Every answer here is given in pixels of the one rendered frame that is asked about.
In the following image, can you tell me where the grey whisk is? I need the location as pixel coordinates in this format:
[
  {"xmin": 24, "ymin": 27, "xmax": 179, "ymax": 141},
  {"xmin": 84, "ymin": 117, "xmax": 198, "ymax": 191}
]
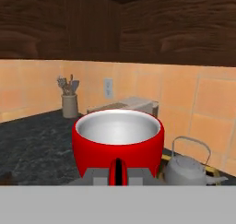
[{"xmin": 56, "ymin": 75, "xmax": 70, "ymax": 96}]

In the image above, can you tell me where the grey spatula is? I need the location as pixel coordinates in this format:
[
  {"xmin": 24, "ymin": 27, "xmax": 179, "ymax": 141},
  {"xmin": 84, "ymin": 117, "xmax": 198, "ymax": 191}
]
[{"xmin": 70, "ymin": 74, "xmax": 80, "ymax": 96}]

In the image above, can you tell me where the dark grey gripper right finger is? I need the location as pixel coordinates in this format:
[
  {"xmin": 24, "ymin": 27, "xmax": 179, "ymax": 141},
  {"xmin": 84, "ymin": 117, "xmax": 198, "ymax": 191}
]
[{"xmin": 125, "ymin": 168, "xmax": 165, "ymax": 186}]

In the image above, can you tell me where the red mug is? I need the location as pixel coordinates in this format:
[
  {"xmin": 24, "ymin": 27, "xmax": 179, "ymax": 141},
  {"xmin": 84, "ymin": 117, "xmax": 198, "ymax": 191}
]
[{"xmin": 71, "ymin": 108, "xmax": 165, "ymax": 186}]

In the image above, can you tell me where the white wall socket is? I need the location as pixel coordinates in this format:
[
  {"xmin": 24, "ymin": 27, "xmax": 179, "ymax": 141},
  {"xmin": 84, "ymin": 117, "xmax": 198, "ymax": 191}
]
[{"xmin": 103, "ymin": 77, "xmax": 114, "ymax": 100}]

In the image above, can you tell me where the grey kettle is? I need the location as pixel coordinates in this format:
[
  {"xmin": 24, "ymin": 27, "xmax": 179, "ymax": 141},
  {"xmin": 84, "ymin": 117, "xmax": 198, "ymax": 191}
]
[{"xmin": 162, "ymin": 136, "xmax": 230, "ymax": 186}]

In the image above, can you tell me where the beige utensil pot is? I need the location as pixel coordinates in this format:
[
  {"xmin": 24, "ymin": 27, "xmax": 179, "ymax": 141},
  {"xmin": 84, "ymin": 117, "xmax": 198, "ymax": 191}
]
[{"xmin": 61, "ymin": 93, "xmax": 79, "ymax": 119}]

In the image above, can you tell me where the dark wood wall cabinet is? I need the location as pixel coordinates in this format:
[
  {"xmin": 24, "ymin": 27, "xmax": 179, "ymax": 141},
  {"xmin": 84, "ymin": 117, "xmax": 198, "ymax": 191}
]
[
  {"xmin": 119, "ymin": 0, "xmax": 236, "ymax": 68},
  {"xmin": 0, "ymin": 0, "xmax": 122, "ymax": 62}
]

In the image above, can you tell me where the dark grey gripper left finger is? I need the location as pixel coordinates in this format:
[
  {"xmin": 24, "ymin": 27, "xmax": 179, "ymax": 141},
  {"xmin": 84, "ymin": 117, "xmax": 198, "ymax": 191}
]
[{"xmin": 68, "ymin": 168, "xmax": 111, "ymax": 186}]

